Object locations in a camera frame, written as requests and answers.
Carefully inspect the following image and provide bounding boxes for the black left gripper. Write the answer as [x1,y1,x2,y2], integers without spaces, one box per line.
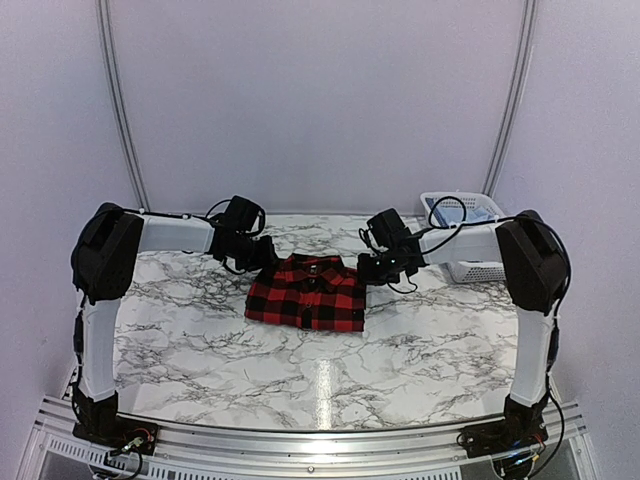
[226,233,278,271]

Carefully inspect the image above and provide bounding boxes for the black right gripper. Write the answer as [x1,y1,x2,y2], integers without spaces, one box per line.
[358,248,408,285]

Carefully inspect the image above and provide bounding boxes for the red black plaid shirt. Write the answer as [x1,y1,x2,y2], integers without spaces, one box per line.
[244,253,366,333]

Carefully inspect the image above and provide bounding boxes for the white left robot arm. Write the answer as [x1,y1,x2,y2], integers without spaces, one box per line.
[71,196,276,403]

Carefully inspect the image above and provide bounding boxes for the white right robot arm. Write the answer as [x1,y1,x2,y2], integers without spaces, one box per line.
[357,209,571,408]

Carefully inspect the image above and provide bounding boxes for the light blue shirt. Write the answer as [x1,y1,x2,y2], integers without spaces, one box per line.
[429,204,495,227]

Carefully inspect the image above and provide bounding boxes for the white plastic basket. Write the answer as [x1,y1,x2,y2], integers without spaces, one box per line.
[419,192,505,284]

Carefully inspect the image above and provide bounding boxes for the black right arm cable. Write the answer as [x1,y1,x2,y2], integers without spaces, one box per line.
[359,195,574,311]

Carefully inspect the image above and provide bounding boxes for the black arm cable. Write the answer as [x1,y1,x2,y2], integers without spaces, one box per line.
[359,195,574,311]
[124,198,267,274]

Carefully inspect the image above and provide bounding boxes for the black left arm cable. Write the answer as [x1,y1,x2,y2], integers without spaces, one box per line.
[124,198,267,274]

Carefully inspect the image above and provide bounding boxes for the right aluminium corner post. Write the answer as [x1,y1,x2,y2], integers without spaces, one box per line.
[481,0,539,197]

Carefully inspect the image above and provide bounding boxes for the aluminium corner post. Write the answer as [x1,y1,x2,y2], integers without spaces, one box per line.
[481,0,539,197]
[95,0,151,211]

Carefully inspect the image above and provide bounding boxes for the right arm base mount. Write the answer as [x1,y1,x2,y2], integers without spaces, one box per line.
[456,394,549,458]

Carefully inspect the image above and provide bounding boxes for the aluminium front frame rail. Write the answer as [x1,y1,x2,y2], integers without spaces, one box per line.
[16,397,602,479]

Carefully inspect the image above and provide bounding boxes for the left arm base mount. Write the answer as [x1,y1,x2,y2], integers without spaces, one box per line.
[71,382,159,455]

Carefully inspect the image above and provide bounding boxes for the left aluminium corner post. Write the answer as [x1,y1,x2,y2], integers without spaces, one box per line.
[95,0,151,211]

